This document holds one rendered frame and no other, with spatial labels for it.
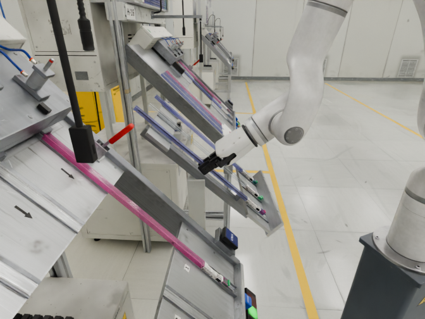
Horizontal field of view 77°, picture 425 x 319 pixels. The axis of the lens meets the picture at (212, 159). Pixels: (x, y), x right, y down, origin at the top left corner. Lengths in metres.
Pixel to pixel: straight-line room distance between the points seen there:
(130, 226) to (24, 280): 1.40
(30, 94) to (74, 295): 0.57
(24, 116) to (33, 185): 0.10
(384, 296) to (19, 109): 1.00
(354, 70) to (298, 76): 8.05
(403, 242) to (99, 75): 1.34
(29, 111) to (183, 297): 0.41
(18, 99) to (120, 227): 1.40
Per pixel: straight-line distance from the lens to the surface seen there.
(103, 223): 1.84
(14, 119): 0.47
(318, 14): 0.68
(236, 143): 0.70
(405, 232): 0.90
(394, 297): 0.99
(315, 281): 1.75
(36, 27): 1.55
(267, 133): 0.71
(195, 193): 0.92
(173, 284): 0.55
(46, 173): 0.51
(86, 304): 0.87
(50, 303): 0.91
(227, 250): 0.71
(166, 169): 1.49
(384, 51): 8.93
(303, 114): 0.64
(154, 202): 0.64
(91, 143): 0.35
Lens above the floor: 1.27
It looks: 26 degrees down
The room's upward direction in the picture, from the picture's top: straight up
